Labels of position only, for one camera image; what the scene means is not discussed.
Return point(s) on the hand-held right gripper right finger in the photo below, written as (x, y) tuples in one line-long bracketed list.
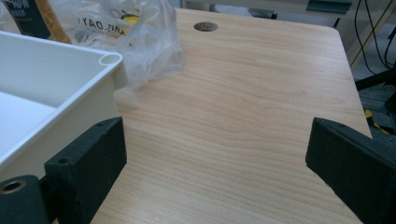
[(351, 168)]

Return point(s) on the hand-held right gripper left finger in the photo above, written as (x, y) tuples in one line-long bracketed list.
[(90, 168)]

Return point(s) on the white plastic bin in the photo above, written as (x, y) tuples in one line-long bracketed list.
[(46, 93)]

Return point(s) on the black stand base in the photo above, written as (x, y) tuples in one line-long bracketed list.
[(378, 81)]

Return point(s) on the clear plastic bag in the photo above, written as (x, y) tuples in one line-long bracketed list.
[(146, 40)]

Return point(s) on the dark box with yellow band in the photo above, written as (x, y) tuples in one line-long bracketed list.
[(34, 17)]

